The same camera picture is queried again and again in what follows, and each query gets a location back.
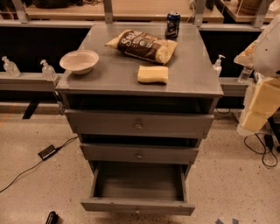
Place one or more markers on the white bowl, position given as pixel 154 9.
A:
pixel 80 61

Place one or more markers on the grey wooden drawer cabinet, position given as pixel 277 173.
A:
pixel 192 86

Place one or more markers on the black power adapter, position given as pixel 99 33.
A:
pixel 47 152

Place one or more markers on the grey top drawer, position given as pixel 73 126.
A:
pixel 139 124

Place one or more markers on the clear pump bottle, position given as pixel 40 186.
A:
pixel 217 65
pixel 48 71
pixel 10 67

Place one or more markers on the clear water bottle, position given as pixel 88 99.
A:
pixel 245 73

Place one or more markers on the yellow sponge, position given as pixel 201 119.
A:
pixel 151 74

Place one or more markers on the grey bottom drawer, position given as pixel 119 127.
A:
pixel 138 188

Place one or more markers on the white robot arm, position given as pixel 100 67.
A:
pixel 263 55

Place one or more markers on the grey middle drawer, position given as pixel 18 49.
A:
pixel 139 153

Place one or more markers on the black object on floor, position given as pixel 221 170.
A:
pixel 52 218

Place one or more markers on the brown chip bag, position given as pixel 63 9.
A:
pixel 144 46

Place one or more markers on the clear pump bottle right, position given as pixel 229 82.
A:
pixel 217 65

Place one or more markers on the grey drawer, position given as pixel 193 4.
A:
pixel 139 153
pixel 139 124
pixel 138 188

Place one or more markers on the grey rail shelf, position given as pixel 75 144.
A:
pixel 34 82

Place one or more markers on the clear pump bottle far left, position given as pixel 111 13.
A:
pixel 10 67

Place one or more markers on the blue soda can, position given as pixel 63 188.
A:
pixel 172 26

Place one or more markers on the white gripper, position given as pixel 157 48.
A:
pixel 268 55

